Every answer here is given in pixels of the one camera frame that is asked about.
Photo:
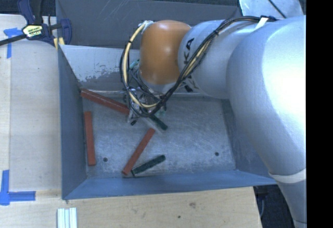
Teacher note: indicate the red-brown flat block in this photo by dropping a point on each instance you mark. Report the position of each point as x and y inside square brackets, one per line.
[139, 151]
[89, 138]
[104, 101]

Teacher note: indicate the pale wood flat board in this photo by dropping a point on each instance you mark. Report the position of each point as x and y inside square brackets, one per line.
[33, 117]

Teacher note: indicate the grey metal bin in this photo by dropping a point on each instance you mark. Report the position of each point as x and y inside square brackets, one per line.
[192, 138]

